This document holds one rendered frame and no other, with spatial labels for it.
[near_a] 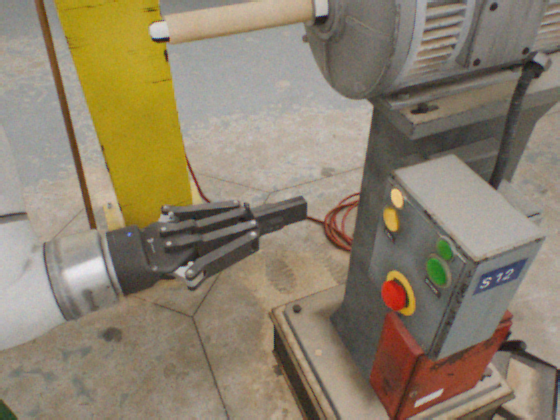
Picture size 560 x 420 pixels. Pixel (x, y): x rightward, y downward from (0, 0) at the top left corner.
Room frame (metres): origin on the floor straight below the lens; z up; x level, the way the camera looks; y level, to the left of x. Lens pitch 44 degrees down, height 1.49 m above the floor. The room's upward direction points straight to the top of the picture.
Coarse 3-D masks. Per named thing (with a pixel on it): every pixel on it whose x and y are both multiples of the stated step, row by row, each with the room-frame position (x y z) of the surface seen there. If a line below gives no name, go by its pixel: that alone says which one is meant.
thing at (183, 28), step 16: (272, 0) 0.61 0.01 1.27; (288, 0) 0.61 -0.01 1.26; (304, 0) 0.61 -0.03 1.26; (176, 16) 0.56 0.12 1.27; (192, 16) 0.56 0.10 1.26; (208, 16) 0.57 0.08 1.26; (224, 16) 0.57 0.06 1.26; (240, 16) 0.58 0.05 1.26; (256, 16) 0.58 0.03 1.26; (272, 16) 0.59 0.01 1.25; (288, 16) 0.60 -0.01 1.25; (304, 16) 0.61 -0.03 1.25; (176, 32) 0.54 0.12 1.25; (192, 32) 0.55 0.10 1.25; (208, 32) 0.56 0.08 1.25; (224, 32) 0.57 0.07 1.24; (240, 32) 0.58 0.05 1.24
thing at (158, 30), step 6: (150, 24) 0.55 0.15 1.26; (156, 24) 0.55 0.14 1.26; (162, 24) 0.55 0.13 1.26; (150, 30) 0.54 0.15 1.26; (156, 30) 0.54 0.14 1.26; (162, 30) 0.54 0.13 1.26; (168, 30) 0.55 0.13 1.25; (156, 36) 0.54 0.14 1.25; (162, 36) 0.54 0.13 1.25; (168, 36) 0.54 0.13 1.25; (156, 42) 0.54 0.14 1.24; (162, 42) 0.54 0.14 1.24
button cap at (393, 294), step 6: (384, 282) 0.40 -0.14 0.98; (390, 282) 0.39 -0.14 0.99; (384, 288) 0.39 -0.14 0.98; (390, 288) 0.38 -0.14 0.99; (396, 288) 0.38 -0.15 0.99; (402, 288) 0.38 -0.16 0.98; (384, 294) 0.38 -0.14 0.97; (390, 294) 0.37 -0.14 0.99; (396, 294) 0.37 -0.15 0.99; (402, 294) 0.37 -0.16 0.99; (384, 300) 0.38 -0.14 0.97; (390, 300) 0.37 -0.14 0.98; (396, 300) 0.37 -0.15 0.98; (402, 300) 0.37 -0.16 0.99; (390, 306) 0.37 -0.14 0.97; (396, 306) 0.36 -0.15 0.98; (402, 306) 0.36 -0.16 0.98
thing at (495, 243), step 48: (432, 192) 0.42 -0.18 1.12; (480, 192) 0.42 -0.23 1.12; (384, 240) 0.43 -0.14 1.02; (432, 240) 0.36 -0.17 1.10; (480, 240) 0.34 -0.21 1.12; (528, 240) 0.34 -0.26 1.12; (432, 288) 0.34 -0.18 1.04; (480, 288) 0.32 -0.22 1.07; (432, 336) 0.32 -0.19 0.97; (480, 336) 0.34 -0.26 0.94
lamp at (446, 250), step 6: (438, 240) 0.35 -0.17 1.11; (444, 240) 0.35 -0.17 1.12; (450, 240) 0.34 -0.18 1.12; (438, 246) 0.35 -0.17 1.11; (444, 246) 0.34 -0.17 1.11; (450, 246) 0.34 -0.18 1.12; (438, 252) 0.35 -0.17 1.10; (444, 252) 0.34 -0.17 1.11; (450, 252) 0.33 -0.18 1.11; (444, 258) 0.34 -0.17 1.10; (450, 258) 0.33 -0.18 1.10
